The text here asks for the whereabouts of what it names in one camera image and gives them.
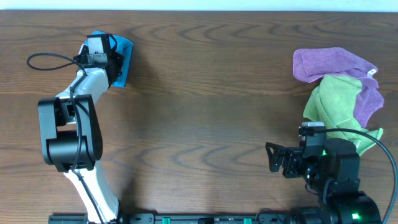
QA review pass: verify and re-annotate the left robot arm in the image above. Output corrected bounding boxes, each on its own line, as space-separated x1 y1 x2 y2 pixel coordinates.
37 46 131 223

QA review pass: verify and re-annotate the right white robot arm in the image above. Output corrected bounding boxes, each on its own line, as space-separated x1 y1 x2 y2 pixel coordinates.
266 133 381 224

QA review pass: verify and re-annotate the green microfiber cloth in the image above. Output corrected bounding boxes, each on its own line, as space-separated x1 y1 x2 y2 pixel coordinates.
303 75 384 139

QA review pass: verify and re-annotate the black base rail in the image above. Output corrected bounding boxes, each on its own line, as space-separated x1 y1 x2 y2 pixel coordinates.
48 212 296 224

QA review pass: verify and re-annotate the blue microfiber cloth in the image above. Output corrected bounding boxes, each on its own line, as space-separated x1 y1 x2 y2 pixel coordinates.
81 31 133 88

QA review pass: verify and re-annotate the purple microfiber cloth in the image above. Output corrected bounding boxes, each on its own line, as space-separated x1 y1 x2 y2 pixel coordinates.
293 47 384 128

